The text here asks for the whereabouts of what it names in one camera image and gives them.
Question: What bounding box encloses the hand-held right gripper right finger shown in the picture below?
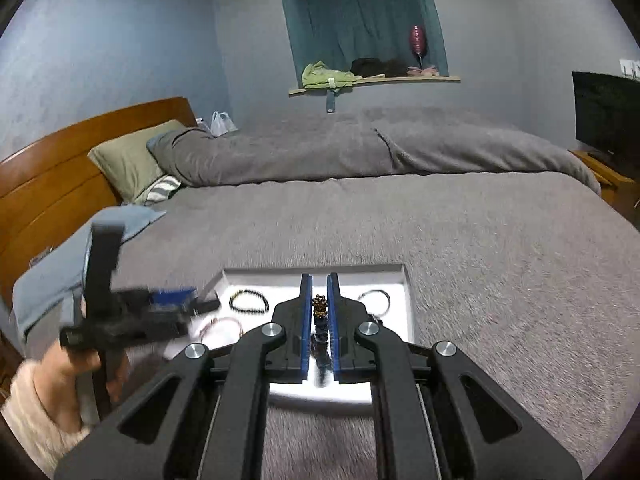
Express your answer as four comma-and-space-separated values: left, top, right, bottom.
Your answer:
326, 272, 583, 480

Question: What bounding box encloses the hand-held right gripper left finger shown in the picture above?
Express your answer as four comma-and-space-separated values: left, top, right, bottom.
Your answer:
54, 272, 315, 480

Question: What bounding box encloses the large dark bead bracelet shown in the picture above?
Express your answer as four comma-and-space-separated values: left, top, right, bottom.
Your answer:
310, 296, 332, 389

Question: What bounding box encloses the pink cord bracelet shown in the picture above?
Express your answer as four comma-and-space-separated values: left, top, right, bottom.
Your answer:
197, 315, 245, 349

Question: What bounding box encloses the small dark bead bracelet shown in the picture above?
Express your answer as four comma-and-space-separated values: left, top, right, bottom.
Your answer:
229, 290, 271, 315

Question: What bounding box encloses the shallow grey cardboard box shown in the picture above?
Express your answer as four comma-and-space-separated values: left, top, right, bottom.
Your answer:
212, 262, 417, 404

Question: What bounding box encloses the silver metal bangle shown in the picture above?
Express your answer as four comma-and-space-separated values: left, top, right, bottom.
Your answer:
356, 287, 392, 329

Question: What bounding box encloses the person's left forearm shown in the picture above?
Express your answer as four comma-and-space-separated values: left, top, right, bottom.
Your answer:
0, 362, 97, 477

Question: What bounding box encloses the person's left hand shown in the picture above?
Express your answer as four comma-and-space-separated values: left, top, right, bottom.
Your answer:
37, 346, 132, 411

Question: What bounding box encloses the striped pillow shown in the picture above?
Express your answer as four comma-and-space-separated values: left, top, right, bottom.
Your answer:
142, 175, 184, 206

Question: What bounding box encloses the wooden bed headboard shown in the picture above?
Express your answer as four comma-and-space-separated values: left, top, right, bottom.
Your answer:
0, 97, 199, 302

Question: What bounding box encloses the olive green pillow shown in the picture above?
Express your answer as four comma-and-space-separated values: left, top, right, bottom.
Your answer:
87, 119, 189, 206

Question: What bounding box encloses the rolled grey duvet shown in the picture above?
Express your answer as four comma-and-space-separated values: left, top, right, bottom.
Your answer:
146, 107, 603, 196

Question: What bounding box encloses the grey bed blanket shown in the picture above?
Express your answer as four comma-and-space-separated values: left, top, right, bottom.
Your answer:
20, 170, 640, 480

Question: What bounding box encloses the white plastic bag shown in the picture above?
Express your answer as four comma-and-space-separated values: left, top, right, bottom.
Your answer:
197, 111, 240, 137

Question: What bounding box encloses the green cloth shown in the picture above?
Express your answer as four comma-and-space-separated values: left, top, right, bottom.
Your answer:
301, 61, 357, 90

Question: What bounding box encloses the wooden window sill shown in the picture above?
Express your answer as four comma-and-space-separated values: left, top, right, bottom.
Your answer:
288, 76, 462, 97

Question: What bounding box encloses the black cloth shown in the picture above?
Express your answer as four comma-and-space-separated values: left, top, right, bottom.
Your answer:
350, 57, 409, 77

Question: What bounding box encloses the pink balloon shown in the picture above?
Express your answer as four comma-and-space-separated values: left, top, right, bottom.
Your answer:
409, 25, 430, 69

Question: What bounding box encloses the teal window curtain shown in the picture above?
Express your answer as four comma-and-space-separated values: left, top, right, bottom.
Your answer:
277, 0, 449, 79

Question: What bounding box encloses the wooden television stand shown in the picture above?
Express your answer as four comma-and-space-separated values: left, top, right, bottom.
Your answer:
569, 150, 637, 207

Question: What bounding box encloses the black television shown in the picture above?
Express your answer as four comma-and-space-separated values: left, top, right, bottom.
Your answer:
571, 71, 640, 167

